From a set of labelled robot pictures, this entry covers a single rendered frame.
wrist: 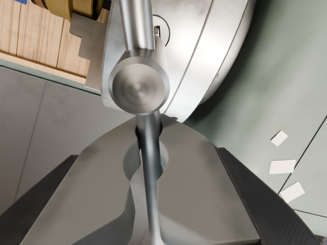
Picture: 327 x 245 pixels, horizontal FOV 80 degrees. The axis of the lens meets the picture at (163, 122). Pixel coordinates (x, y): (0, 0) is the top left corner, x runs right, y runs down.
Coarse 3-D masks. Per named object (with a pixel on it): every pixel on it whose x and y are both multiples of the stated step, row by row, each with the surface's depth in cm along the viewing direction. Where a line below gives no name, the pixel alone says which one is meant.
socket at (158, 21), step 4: (156, 16) 19; (156, 20) 19; (160, 20) 19; (164, 20) 19; (156, 24) 19; (160, 24) 19; (164, 24) 19; (160, 28) 19; (164, 28) 19; (168, 28) 19; (160, 32) 20; (164, 32) 20; (168, 32) 20; (160, 36) 22; (164, 36) 20; (168, 36) 20; (164, 40) 20; (164, 44) 20
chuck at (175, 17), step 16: (112, 0) 18; (160, 0) 18; (176, 0) 18; (192, 0) 18; (208, 0) 19; (112, 16) 19; (160, 16) 19; (176, 16) 19; (192, 16) 19; (112, 32) 19; (176, 32) 19; (192, 32) 19; (112, 48) 20; (176, 48) 20; (192, 48) 20; (112, 64) 22; (176, 64) 21; (176, 80) 22; (160, 112) 28
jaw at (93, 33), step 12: (72, 24) 30; (84, 24) 30; (96, 24) 31; (84, 36) 31; (96, 36) 31; (84, 48) 31; (96, 48) 32; (96, 60) 32; (96, 72) 33; (96, 84) 33
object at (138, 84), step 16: (160, 48) 9; (128, 64) 6; (144, 64) 6; (160, 64) 7; (112, 80) 7; (128, 80) 7; (144, 80) 7; (160, 80) 7; (112, 96) 7; (128, 96) 7; (144, 96) 7; (160, 96) 7; (128, 112) 7; (144, 112) 7
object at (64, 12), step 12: (36, 0) 29; (48, 0) 28; (60, 0) 28; (72, 0) 29; (84, 0) 29; (96, 0) 33; (60, 12) 30; (72, 12) 30; (84, 12) 30; (96, 12) 34
